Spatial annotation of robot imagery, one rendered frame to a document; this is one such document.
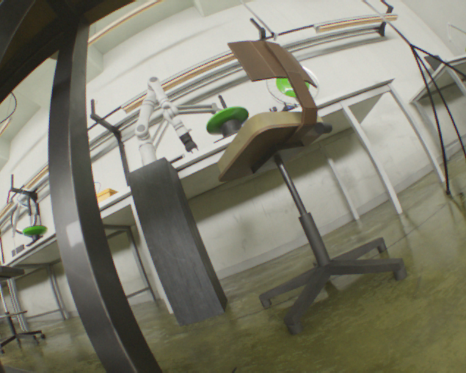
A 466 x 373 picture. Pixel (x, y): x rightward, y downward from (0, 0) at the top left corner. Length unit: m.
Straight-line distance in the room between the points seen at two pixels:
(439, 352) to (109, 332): 0.46
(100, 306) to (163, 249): 0.86
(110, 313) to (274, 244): 2.05
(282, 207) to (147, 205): 1.45
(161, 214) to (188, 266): 0.29
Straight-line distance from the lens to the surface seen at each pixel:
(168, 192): 1.12
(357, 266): 0.74
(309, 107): 0.71
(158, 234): 1.12
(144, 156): 1.33
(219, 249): 2.29
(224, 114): 1.40
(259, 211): 2.23
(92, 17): 0.68
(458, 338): 0.44
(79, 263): 0.28
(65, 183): 0.31
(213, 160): 1.42
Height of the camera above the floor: 0.31
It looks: 14 degrees up
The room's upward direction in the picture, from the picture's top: 23 degrees counter-clockwise
